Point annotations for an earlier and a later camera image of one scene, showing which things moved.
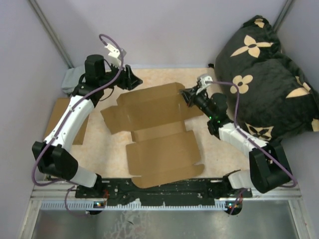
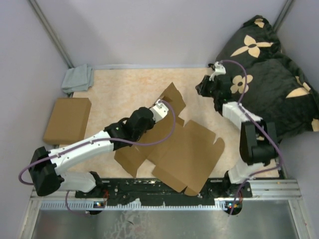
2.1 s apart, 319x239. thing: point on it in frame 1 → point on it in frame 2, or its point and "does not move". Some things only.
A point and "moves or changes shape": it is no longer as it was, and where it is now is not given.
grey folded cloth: [71, 78] does not move
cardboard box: [163, 152] moves or changes shape
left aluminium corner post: [52, 33] does not move
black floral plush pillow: [265, 89] does not move
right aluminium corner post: [282, 15] does not move
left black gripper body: [119, 81] → [138, 136]
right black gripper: [189, 96] → [201, 88]
